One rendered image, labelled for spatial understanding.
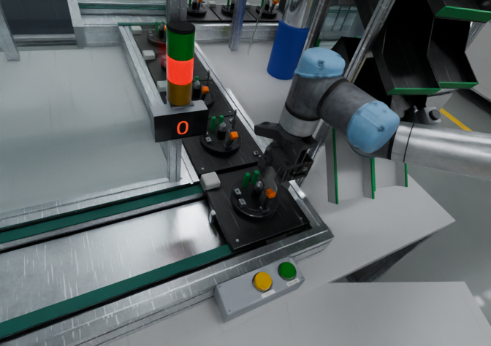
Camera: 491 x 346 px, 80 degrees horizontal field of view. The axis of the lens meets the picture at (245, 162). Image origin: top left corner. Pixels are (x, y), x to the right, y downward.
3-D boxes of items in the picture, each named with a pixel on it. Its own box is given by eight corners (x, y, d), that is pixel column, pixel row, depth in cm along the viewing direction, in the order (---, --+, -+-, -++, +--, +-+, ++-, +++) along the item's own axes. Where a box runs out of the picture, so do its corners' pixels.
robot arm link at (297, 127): (277, 99, 57) (310, 95, 60) (271, 118, 60) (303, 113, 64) (297, 124, 53) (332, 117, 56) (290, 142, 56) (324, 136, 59)
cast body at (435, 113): (424, 135, 84) (446, 124, 77) (413, 136, 82) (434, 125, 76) (414, 108, 86) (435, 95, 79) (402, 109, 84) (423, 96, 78)
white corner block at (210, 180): (219, 190, 87) (221, 182, 84) (204, 194, 85) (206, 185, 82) (213, 179, 90) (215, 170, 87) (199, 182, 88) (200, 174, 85)
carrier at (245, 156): (266, 163, 99) (275, 135, 90) (198, 179, 89) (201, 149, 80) (236, 119, 113) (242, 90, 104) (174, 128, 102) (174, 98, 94)
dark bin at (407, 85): (432, 95, 67) (462, 76, 60) (386, 95, 63) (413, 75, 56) (394, -3, 75) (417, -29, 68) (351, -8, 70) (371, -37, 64)
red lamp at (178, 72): (196, 83, 59) (197, 60, 55) (171, 86, 57) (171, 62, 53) (188, 71, 62) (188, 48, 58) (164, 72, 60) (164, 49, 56)
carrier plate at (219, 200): (307, 225, 84) (310, 221, 83) (231, 253, 74) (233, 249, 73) (268, 166, 98) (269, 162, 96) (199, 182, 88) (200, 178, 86)
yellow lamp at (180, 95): (194, 104, 62) (196, 84, 59) (171, 107, 60) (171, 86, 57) (186, 90, 65) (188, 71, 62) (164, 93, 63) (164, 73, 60)
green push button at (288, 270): (297, 277, 73) (299, 274, 71) (283, 283, 71) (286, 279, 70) (288, 263, 75) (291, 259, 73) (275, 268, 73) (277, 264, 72)
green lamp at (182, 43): (197, 60, 55) (199, 34, 52) (171, 62, 53) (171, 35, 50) (188, 47, 58) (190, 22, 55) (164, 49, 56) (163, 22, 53)
